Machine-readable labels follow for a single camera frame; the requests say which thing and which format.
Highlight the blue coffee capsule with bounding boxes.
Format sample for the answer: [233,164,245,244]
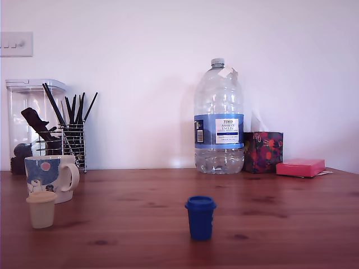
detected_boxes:
[184,195,218,242]

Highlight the cream coffee capsule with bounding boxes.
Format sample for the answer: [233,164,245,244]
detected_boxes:
[25,191,58,230]

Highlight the large clear water bottle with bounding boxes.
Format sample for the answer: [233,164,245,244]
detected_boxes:
[193,57,246,175]

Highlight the white tissue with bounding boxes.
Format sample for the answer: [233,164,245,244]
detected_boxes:
[250,108,271,133]

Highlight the floral tissue box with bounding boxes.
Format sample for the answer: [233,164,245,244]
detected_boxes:
[242,130,284,174]

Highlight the black chopstick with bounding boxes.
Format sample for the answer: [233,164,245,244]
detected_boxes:
[42,82,66,126]
[64,96,72,124]
[75,94,82,124]
[44,82,69,126]
[79,92,86,124]
[70,94,77,124]
[82,91,99,123]

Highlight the pink flat box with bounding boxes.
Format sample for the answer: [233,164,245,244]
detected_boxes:
[275,158,326,179]

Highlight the white mug with cartoon print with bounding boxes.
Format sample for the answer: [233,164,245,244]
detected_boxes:
[24,155,81,205]

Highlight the black kitchen utensil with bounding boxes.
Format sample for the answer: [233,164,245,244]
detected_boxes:
[20,107,60,141]

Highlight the dark round object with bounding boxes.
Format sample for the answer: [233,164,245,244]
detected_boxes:
[10,142,34,175]

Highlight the clear plastic storage container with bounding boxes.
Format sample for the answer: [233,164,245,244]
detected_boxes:
[5,78,67,175]

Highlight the chrome wire utensil rack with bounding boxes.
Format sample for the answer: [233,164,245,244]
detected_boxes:
[35,122,89,174]

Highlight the white light switch plate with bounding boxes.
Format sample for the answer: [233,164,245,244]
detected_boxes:
[0,31,34,58]

